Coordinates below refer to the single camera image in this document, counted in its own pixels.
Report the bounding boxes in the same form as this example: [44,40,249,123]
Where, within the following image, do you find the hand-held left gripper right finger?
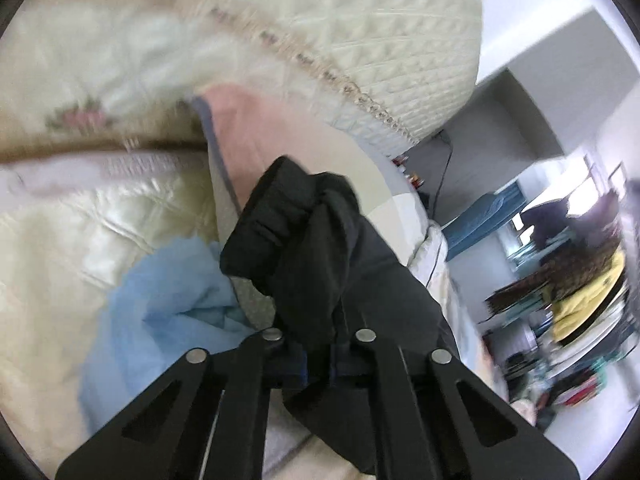
[330,328,581,480]

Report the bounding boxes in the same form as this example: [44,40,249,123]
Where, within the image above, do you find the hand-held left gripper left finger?
[54,327,307,480]

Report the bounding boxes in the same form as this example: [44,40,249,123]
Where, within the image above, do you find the black garment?
[220,156,511,476]

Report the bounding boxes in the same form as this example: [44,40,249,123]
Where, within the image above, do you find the dark patterned clothes pile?
[482,232,626,321]

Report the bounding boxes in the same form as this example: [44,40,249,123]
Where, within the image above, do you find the light blue cloth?
[80,240,258,436]

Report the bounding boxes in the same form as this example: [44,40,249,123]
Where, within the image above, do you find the blue cloth on furniture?
[442,182,528,261]

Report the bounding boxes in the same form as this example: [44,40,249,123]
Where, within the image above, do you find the pastel checked bed sheet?
[192,82,468,480]

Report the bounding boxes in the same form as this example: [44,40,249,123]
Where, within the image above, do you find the yellow cloth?
[550,250,628,343]

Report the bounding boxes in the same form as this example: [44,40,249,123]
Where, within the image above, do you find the cream floral bedspread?
[0,0,281,476]

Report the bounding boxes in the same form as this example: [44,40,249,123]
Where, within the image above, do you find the cream quilted headboard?
[145,0,483,153]

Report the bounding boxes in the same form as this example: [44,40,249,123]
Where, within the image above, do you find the black cable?
[430,130,453,221]

